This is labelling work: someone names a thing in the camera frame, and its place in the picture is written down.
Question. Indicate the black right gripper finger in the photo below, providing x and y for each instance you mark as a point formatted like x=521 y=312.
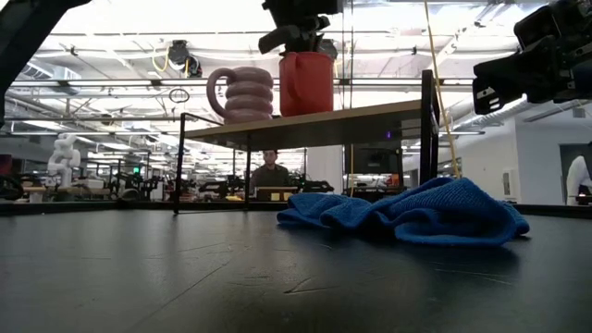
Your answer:
x=513 y=76

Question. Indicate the red plastic mug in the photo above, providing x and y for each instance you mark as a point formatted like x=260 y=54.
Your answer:
x=305 y=83

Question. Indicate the lilac ribbed ceramic mug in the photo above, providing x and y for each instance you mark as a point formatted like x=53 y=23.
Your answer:
x=247 y=94

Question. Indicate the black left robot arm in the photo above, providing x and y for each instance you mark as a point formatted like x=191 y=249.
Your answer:
x=23 y=37

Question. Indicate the wooden shelf with black legs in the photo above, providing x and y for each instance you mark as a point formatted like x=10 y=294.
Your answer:
x=324 y=127

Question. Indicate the person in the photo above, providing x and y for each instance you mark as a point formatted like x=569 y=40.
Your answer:
x=270 y=176
x=578 y=180

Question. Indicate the blue microfibre cloth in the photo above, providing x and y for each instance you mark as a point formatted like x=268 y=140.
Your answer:
x=416 y=215

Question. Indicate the white robot figure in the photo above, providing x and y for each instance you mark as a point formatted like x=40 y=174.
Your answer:
x=64 y=159

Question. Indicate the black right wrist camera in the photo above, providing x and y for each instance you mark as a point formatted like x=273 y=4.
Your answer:
x=543 y=23

